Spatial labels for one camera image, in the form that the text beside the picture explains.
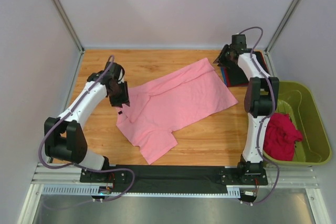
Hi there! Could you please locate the slotted grey cable duct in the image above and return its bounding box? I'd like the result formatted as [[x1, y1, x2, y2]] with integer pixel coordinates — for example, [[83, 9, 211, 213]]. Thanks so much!
[[41, 185, 240, 199]]

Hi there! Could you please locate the left aluminium frame post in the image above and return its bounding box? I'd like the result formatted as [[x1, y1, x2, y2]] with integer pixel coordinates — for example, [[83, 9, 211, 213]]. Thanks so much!
[[51, 0, 85, 52]]

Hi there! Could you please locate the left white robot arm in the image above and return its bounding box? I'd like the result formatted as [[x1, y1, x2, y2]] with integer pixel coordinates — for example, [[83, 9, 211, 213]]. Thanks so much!
[[39, 57, 130, 172]]

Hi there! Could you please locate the olive green plastic bin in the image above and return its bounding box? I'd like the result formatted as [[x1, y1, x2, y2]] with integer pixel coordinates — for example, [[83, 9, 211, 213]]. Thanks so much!
[[263, 81, 332, 166]]

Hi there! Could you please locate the right aluminium frame post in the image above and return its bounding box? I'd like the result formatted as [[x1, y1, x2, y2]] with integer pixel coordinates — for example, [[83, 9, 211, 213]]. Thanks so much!
[[265, 0, 318, 53]]

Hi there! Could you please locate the folded blue t-shirt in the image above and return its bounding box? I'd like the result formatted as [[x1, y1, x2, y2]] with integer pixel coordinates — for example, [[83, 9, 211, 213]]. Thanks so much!
[[220, 67, 227, 86]]

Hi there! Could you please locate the pink t-shirt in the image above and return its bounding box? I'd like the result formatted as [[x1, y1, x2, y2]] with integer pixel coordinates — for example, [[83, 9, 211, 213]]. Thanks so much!
[[116, 58, 238, 165]]

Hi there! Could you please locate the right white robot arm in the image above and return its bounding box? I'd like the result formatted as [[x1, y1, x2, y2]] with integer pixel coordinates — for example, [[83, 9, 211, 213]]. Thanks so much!
[[214, 33, 279, 183]]

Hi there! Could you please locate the magenta t-shirt in bin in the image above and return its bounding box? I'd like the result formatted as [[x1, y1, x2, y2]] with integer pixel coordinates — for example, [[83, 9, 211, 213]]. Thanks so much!
[[263, 113, 303, 161]]

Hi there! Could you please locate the aluminium frame post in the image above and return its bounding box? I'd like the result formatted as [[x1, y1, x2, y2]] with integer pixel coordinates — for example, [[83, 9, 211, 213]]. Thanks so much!
[[51, 0, 85, 52], [265, 0, 318, 53]]

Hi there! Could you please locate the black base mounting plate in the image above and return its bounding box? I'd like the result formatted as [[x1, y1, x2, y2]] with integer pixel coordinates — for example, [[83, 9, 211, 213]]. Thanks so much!
[[80, 165, 268, 194]]

